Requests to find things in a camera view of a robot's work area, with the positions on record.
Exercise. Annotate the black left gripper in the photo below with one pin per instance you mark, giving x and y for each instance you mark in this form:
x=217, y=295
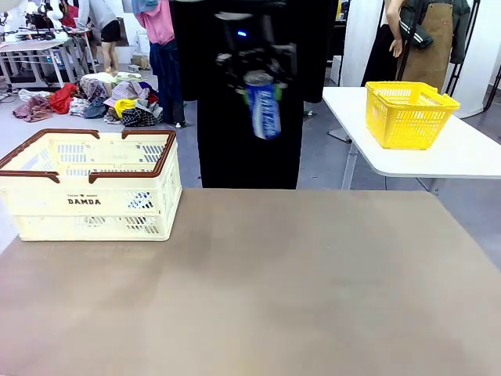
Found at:
x=244, y=47

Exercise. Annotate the yellow plastic basket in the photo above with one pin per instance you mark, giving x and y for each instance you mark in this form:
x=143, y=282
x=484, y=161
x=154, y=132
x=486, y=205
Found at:
x=407, y=125

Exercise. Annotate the cream shopping basket brown rim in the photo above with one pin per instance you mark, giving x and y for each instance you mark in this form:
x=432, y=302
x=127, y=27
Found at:
x=47, y=219

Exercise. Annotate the person in black clothes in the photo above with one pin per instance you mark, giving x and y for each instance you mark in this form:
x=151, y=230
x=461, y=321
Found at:
x=250, y=164

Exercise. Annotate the navy trousers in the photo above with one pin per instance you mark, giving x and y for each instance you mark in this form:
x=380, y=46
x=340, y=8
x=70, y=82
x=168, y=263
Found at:
x=164, y=78

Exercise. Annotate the white partition panel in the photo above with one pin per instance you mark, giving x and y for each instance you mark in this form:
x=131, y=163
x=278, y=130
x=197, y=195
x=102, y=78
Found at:
x=360, y=39

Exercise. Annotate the black hanging dress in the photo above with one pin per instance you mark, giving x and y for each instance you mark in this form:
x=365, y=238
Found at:
x=379, y=58

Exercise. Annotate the pink shirt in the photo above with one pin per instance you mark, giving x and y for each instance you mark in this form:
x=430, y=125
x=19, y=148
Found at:
x=156, y=23

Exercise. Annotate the cardboard box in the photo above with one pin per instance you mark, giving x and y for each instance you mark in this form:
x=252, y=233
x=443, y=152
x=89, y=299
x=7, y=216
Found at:
x=140, y=62

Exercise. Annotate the black white checked cloth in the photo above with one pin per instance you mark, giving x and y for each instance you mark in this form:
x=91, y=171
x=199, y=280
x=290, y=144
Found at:
x=141, y=117

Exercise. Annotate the yellow cloth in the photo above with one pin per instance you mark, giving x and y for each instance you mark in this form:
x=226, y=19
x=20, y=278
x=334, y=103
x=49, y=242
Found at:
x=125, y=105

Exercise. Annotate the beige mannequin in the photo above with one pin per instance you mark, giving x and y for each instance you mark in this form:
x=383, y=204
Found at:
x=393, y=23

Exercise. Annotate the dark framed board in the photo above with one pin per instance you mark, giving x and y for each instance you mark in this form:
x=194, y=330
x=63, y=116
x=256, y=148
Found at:
x=124, y=33

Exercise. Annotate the brown apron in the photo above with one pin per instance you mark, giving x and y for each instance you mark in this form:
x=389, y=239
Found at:
x=430, y=51

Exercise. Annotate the blue denim cloth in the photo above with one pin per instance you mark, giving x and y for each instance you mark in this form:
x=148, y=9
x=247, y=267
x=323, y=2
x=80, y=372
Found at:
x=95, y=109

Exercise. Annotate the person in grey hoodie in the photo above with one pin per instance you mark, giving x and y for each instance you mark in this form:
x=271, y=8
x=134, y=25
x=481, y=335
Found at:
x=103, y=19

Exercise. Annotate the red cloth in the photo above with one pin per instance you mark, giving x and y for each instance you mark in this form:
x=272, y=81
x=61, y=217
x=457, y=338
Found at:
x=62, y=98

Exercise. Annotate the white side table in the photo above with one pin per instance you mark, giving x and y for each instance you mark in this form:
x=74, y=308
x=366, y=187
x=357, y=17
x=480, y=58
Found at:
x=450, y=160

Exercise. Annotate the dark green jacket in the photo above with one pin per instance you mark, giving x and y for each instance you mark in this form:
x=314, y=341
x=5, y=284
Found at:
x=462, y=31

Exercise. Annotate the person in red top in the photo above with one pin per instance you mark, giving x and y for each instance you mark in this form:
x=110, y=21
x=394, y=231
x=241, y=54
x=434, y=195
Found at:
x=69, y=15

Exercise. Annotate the black rack stand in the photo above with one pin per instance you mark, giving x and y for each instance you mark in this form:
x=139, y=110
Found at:
x=471, y=27

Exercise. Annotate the pink patterned cloth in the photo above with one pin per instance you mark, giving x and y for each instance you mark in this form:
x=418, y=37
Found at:
x=33, y=109

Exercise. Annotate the grey metal work table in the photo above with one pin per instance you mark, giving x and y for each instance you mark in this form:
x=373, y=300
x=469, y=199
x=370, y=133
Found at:
x=31, y=47

